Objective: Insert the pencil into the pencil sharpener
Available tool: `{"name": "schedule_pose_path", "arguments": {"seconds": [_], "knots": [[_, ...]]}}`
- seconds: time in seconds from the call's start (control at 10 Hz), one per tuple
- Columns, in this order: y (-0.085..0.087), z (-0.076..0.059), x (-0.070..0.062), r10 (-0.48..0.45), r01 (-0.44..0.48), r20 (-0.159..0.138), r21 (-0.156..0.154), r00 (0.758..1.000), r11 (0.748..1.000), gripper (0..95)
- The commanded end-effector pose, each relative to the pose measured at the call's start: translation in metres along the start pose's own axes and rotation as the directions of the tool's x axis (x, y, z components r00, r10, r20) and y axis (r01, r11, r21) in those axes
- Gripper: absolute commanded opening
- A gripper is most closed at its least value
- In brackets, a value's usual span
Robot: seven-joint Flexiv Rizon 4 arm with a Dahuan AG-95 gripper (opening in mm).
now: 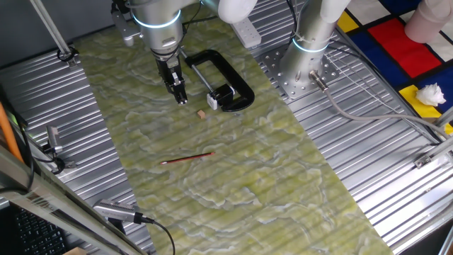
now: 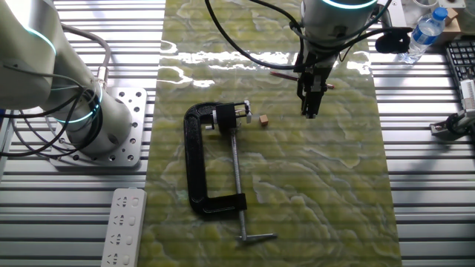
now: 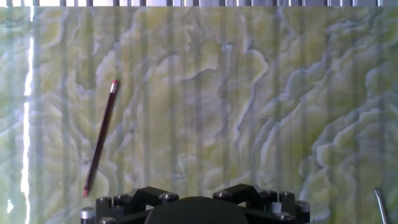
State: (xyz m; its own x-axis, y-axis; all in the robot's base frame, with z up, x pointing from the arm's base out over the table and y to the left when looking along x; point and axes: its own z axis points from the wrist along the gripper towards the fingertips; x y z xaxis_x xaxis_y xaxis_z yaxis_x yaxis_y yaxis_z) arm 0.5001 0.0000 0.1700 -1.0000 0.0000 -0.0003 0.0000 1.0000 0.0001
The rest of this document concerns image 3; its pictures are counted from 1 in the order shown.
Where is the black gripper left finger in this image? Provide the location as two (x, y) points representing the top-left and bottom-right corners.
(80, 185), (180, 224)

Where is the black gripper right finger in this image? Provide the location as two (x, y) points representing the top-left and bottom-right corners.
(213, 183), (311, 224)

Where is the red pencil with pink eraser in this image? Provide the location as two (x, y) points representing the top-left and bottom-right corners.
(82, 79), (119, 199)

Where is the black C-clamp with steel screw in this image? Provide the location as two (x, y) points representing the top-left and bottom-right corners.
(374, 187), (389, 224)

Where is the green marble pattern mat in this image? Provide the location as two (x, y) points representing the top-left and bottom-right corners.
(0, 6), (398, 224)

